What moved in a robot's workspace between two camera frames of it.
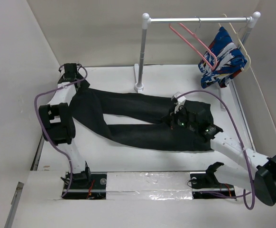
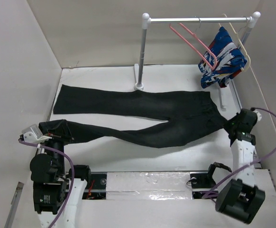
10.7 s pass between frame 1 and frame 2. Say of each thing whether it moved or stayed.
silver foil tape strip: stayed
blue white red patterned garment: stayed
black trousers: moved
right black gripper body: moved
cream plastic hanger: stayed
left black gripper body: moved
